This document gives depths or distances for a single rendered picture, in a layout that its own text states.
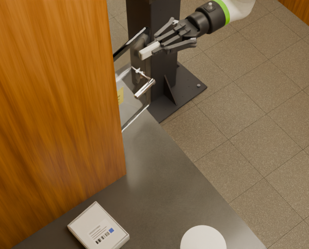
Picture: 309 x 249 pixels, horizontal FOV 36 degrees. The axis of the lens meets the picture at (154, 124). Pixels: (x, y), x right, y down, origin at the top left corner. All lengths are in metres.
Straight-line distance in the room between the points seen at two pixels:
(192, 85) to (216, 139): 0.40
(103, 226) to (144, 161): 0.28
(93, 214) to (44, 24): 0.77
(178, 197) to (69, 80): 0.67
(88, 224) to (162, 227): 0.24
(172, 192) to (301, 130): 1.48
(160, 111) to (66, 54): 1.89
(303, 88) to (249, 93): 0.34
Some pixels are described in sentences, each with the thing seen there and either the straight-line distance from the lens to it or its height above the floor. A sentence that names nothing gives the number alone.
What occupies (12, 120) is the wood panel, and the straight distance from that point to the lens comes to 1.09.
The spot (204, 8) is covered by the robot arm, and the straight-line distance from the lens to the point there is 1.51.
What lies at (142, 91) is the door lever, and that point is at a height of 1.21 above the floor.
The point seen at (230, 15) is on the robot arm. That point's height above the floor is 1.33.
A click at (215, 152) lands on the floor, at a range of 2.76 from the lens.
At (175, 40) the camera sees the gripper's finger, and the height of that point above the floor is 1.32.
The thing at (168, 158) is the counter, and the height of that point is 0.94.
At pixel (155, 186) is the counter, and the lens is 1.61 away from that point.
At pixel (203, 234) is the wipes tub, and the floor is 1.09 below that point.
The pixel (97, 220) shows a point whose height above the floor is 0.98.
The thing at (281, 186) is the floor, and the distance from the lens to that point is 2.73.
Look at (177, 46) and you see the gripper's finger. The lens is 1.44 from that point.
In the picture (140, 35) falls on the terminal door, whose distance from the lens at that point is 1.39.
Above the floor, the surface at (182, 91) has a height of 0.02.
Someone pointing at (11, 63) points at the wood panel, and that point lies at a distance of 0.96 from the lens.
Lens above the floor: 2.41
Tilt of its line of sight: 58 degrees down
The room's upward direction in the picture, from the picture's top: straight up
